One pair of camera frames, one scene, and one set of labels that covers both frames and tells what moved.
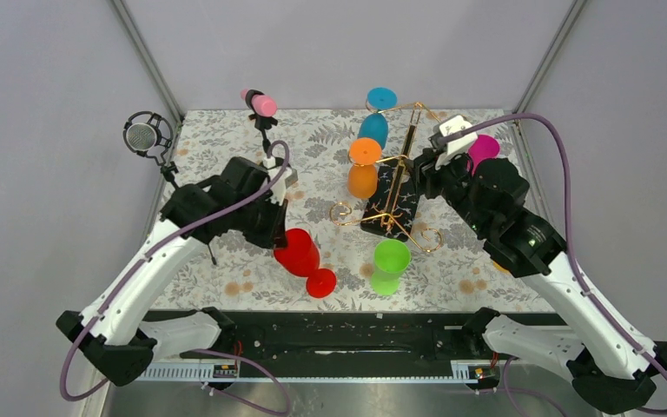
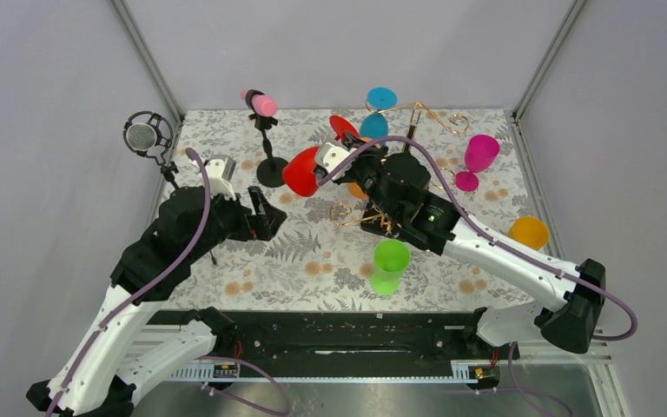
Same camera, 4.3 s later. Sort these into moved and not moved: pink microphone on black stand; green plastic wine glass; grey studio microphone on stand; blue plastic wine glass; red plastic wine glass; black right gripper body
Moved: black right gripper body; red plastic wine glass
Not moved: grey studio microphone on stand; green plastic wine glass; pink microphone on black stand; blue plastic wine glass
